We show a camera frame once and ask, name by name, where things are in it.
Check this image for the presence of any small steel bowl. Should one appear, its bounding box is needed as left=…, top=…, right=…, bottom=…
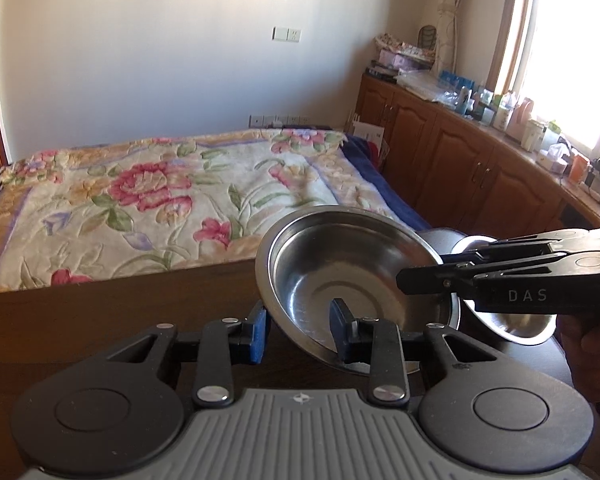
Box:
left=254, top=205, right=460, bottom=375

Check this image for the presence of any right hand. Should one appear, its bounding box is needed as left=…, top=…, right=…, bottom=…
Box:
left=557, top=315, right=600, bottom=403

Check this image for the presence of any medium steel bowl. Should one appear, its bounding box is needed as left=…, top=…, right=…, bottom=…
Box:
left=419, top=227, right=560, bottom=347

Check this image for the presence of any wooden cabinet row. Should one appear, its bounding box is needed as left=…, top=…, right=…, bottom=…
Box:
left=355, top=75, right=600, bottom=238

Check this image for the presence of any clutter of bottles on counter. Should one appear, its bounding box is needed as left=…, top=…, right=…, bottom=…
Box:
left=437, top=70, right=600, bottom=200

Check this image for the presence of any dark blue blanket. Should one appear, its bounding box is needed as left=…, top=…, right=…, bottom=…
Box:
left=340, top=134, right=430, bottom=231

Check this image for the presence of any floral bedspread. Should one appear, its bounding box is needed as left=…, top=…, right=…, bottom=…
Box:
left=0, top=129, right=406, bottom=292

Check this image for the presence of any stack of boxes on cabinet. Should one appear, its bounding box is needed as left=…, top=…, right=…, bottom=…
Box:
left=370, top=32, right=436, bottom=78

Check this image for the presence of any patterned curtain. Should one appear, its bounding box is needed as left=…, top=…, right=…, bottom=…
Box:
left=434, top=0, right=462, bottom=74

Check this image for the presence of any white wall switch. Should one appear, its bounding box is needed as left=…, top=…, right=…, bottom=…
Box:
left=272, top=26, right=301, bottom=42

